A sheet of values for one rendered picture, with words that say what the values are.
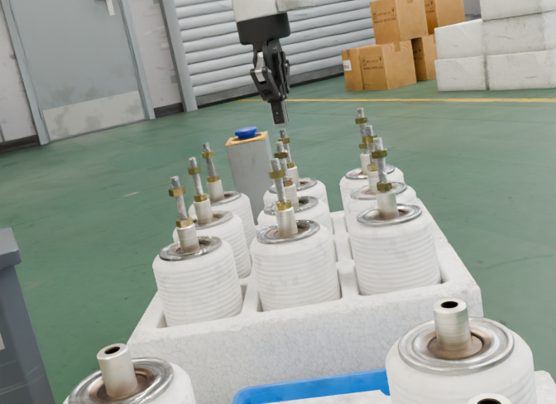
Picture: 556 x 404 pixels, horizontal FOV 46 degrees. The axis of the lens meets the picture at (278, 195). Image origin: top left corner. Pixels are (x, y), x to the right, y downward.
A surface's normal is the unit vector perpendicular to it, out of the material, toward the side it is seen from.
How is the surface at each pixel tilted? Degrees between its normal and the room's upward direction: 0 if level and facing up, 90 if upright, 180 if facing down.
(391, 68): 90
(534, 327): 0
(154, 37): 90
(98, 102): 90
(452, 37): 90
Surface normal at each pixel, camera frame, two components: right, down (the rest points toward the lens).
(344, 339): -0.04, 0.24
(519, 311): -0.18, -0.96
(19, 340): 0.91, -0.15
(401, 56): 0.41, 0.14
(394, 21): -0.87, 0.27
